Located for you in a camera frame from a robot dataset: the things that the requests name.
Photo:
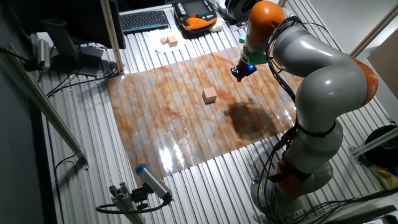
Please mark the aluminium profile camera stand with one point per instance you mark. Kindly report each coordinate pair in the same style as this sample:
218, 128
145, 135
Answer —
126, 205

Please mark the white paper towel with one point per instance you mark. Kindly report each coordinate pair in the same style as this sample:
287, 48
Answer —
155, 39

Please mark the silver camera with blue cap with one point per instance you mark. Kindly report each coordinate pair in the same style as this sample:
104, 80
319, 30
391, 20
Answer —
154, 182

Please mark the black bag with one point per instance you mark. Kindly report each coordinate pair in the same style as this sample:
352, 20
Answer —
382, 146

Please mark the silver and orange robot arm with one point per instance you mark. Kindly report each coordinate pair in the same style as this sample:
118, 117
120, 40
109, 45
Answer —
326, 84

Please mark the white computer mouse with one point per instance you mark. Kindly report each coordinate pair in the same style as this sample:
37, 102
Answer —
216, 25

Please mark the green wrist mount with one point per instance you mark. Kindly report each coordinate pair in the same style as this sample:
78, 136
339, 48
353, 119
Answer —
256, 57

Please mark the brown cardboard panel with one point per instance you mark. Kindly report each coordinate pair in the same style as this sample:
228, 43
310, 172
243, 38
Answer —
385, 62

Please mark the small green object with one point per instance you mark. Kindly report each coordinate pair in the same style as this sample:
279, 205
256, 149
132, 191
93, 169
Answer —
242, 39

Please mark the orange and black teach pendant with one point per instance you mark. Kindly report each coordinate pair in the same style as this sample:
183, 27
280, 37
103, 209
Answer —
196, 15

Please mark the yellow bag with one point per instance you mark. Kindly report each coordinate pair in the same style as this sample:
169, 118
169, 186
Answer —
385, 177

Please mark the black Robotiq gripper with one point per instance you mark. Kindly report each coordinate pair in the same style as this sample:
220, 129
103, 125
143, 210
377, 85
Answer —
248, 70

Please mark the silver cylindrical camera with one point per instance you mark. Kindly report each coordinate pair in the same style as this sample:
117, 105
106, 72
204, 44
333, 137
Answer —
43, 54

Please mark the wooden cube block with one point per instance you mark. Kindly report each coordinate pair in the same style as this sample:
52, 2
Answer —
209, 95

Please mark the black monitor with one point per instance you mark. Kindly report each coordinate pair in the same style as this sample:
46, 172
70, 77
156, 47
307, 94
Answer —
71, 25

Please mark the black round device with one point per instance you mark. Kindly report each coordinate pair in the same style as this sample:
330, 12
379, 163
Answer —
237, 9

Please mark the black keyboard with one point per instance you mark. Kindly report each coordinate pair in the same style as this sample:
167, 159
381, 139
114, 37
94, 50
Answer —
144, 21

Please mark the long diagonal aluminium bar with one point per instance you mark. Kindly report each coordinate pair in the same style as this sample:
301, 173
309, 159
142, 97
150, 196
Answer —
46, 105

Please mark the wooden upright post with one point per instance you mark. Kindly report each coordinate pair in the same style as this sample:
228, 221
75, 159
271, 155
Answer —
112, 37

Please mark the marble patterned glossy mat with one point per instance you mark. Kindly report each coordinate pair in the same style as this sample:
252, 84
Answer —
174, 124

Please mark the small wooden cube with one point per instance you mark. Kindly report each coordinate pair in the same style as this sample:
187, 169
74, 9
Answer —
163, 40

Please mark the large wooden cube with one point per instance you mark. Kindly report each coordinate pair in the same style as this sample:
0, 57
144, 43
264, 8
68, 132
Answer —
172, 41

